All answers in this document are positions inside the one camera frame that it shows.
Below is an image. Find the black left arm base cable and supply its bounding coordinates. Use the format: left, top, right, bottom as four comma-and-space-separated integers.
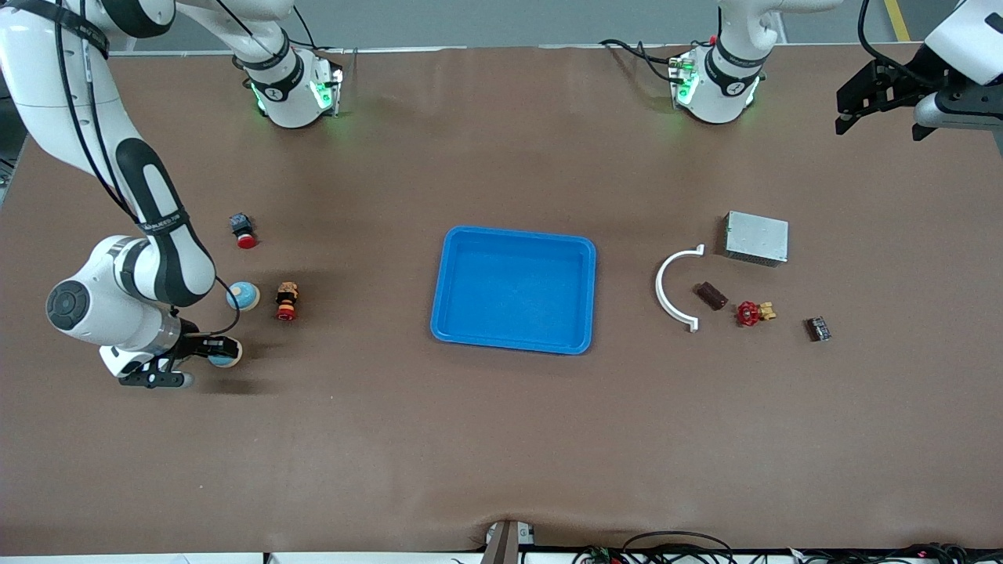
599, 38, 690, 85

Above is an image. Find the black right arm base cable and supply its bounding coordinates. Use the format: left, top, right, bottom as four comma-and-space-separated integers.
290, 8, 346, 71

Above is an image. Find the black right arm wrist cable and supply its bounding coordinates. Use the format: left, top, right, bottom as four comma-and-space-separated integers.
51, 0, 241, 339

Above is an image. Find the black left arm wrist cable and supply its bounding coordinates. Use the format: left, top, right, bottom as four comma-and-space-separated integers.
857, 0, 953, 91

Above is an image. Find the white half-ring pipe clamp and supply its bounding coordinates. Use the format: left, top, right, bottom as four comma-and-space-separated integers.
655, 244, 706, 334

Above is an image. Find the silver metal power supply box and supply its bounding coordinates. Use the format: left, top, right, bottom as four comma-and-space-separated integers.
724, 211, 790, 268

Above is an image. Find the black arm base cable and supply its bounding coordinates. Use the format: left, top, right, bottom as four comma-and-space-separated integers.
290, 8, 346, 71
599, 38, 690, 85

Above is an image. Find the blue plastic tray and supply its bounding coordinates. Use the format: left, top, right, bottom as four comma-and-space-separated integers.
429, 226, 598, 356

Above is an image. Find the black arm wrist cable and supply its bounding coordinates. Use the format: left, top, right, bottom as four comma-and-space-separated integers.
857, 0, 953, 91
51, 0, 241, 339

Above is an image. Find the black cable bundle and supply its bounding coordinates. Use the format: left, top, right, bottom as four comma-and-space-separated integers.
572, 531, 1003, 564

